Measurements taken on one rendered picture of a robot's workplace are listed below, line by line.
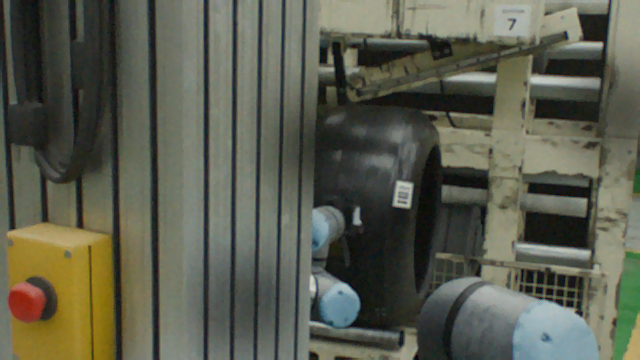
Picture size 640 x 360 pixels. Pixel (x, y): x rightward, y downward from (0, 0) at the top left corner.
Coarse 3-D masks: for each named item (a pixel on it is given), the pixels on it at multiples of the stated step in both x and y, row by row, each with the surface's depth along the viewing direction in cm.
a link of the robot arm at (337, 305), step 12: (312, 276) 137; (324, 276) 142; (312, 288) 135; (324, 288) 137; (336, 288) 136; (348, 288) 137; (312, 300) 135; (324, 300) 135; (336, 300) 135; (348, 300) 136; (312, 312) 136; (324, 312) 135; (336, 312) 135; (348, 312) 137; (324, 324) 138; (336, 324) 136; (348, 324) 137
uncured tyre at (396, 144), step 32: (320, 128) 193; (352, 128) 191; (384, 128) 189; (416, 128) 192; (320, 160) 186; (352, 160) 185; (384, 160) 183; (416, 160) 186; (320, 192) 184; (352, 192) 182; (384, 192) 180; (416, 192) 186; (384, 224) 180; (416, 224) 234; (352, 256) 183; (384, 256) 181; (416, 256) 231; (352, 288) 187; (384, 288) 185; (416, 288) 222; (384, 320) 195
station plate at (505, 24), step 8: (496, 8) 208; (504, 8) 207; (512, 8) 207; (520, 8) 206; (528, 8) 206; (496, 16) 208; (504, 16) 208; (512, 16) 207; (520, 16) 207; (528, 16) 206; (496, 24) 209; (504, 24) 208; (512, 24) 207; (520, 24) 207; (528, 24) 206; (496, 32) 209; (504, 32) 208; (512, 32) 208; (520, 32) 207
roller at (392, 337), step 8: (312, 320) 204; (320, 320) 203; (312, 328) 203; (320, 328) 202; (328, 328) 202; (344, 328) 201; (352, 328) 200; (360, 328) 200; (368, 328) 200; (376, 328) 200; (384, 328) 199; (392, 328) 200; (336, 336) 202; (344, 336) 201; (352, 336) 200; (360, 336) 200; (368, 336) 199; (376, 336) 199; (384, 336) 198; (392, 336) 198; (400, 336) 197; (384, 344) 199; (392, 344) 198; (400, 344) 197
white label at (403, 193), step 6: (396, 180) 181; (396, 186) 181; (402, 186) 181; (408, 186) 181; (396, 192) 180; (402, 192) 181; (408, 192) 181; (396, 198) 180; (402, 198) 180; (408, 198) 181; (396, 204) 180; (402, 204) 180; (408, 204) 180
